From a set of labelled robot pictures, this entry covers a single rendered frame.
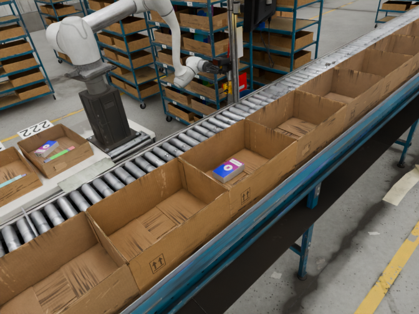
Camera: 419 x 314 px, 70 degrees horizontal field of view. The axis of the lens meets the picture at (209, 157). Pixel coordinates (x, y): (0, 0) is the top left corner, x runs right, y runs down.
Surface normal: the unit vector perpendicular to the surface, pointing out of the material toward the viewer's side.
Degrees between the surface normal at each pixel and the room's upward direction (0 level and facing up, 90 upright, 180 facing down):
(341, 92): 89
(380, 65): 89
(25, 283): 89
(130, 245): 1
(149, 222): 0
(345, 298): 0
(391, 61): 89
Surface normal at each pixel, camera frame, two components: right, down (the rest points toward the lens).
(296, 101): -0.72, 0.46
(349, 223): -0.10, -0.80
